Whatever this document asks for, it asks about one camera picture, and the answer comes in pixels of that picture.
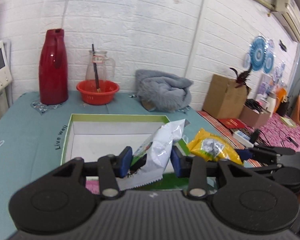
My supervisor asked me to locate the yellow snack bag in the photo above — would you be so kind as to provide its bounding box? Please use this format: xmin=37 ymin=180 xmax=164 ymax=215
xmin=187 ymin=128 xmax=243 ymax=165

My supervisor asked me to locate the white snack bag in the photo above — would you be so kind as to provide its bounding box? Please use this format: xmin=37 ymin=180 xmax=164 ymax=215
xmin=117 ymin=119 xmax=186 ymax=191

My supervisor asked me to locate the red book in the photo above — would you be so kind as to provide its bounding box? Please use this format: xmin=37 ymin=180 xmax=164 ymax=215
xmin=218 ymin=118 xmax=245 ymax=129

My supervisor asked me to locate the small open cardboard box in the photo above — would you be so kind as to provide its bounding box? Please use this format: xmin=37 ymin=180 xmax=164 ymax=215
xmin=239 ymin=99 xmax=270 ymax=128

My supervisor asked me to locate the green cardboard box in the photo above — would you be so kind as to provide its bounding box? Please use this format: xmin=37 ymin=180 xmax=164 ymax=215
xmin=60 ymin=113 xmax=191 ymax=175

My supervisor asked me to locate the brown cardboard box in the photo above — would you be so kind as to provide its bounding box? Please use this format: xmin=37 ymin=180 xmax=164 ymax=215
xmin=202 ymin=74 xmax=251 ymax=119

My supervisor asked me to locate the black stirring stick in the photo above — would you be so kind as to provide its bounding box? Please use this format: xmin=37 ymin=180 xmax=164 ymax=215
xmin=91 ymin=44 xmax=101 ymax=93

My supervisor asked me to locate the grey fluffy blanket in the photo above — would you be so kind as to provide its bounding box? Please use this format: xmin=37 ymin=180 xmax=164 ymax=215
xmin=135 ymin=69 xmax=193 ymax=112

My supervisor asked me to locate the red plastic basin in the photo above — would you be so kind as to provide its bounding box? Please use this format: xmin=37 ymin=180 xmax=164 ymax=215
xmin=76 ymin=80 xmax=120 ymax=105

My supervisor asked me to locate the glass pitcher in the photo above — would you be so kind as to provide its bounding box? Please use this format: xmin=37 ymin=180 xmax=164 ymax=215
xmin=85 ymin=50 xmax=116 ymax=81

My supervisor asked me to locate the blue paper fan decoration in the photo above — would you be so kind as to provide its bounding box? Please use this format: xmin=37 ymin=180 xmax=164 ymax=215
xmin=249 ymin=36 xmax=266 ymax=72

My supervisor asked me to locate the red thermos jug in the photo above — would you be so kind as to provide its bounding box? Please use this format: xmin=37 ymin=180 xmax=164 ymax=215
xmin=39 ymin=29 xmax=68 ymax=105

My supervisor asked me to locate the white air conditioner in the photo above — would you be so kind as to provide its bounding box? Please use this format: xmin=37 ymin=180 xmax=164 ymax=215
xmin=271 ymin=0 xmax=300 ymax=43

